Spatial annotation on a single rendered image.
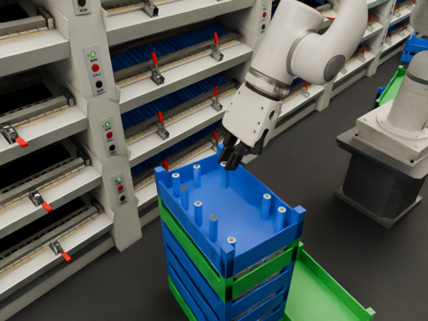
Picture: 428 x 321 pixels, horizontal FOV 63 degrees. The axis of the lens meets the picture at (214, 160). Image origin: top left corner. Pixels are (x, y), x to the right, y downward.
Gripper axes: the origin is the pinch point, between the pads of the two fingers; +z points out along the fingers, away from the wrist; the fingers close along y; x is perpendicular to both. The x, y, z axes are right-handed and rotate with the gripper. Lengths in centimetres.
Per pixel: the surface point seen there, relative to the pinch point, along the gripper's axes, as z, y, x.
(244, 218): 12.7, -5.1, -8.0
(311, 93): -7, 60, -117
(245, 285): 21.0, -16.1, -3.0
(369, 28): -53, 75, -164
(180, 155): 28, 48, -33
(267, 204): 6.8, -7.9, -9.1
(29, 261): 56, 33, 20
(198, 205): 11.7, -0.5, 3.3
